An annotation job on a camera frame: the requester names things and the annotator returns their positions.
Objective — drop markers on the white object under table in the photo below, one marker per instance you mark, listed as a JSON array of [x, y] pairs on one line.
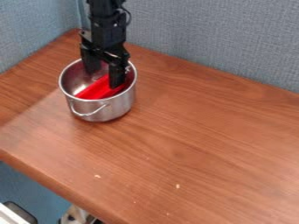
[[77, 216]]

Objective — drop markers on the red plastic block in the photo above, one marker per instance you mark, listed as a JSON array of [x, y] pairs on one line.
[[99, 90]]

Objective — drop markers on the black and silver equipment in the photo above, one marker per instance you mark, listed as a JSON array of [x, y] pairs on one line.
[[12, 214]]

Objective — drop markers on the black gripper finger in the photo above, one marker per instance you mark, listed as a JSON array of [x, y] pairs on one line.
[[116, 73], [91, 60]]

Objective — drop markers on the metal pot with handle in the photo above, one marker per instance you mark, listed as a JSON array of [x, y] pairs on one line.
[[99, 110]]

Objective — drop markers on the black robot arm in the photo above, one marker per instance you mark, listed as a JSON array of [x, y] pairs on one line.
[[107, 7]]

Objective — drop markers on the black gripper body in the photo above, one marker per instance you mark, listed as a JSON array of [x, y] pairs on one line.
[[105, 37]]

